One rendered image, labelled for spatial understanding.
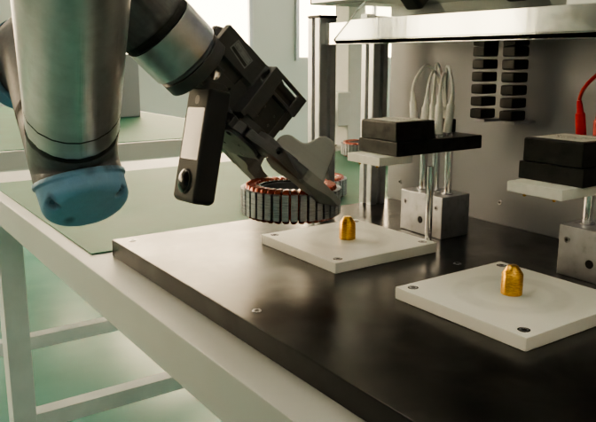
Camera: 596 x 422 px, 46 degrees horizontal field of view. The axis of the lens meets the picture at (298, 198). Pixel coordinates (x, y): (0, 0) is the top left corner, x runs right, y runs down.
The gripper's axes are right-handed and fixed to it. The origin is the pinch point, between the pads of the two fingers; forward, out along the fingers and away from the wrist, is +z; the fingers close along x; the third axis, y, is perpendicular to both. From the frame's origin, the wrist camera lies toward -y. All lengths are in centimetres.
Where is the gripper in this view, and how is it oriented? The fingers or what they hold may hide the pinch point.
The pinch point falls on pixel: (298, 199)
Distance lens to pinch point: 78.5
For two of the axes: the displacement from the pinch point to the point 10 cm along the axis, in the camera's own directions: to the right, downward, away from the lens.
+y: 5.7, -7.9, 2.4
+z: 5.9, 6.0, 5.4
